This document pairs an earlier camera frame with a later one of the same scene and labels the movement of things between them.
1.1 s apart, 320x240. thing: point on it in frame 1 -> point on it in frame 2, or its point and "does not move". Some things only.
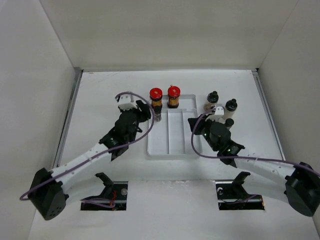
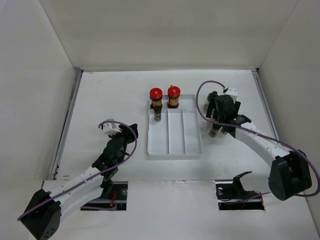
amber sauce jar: [173, 94] does not move
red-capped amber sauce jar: [156, 95] does not move
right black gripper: [200, 124] -> [212, 105]
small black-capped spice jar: [157, 110] does not move
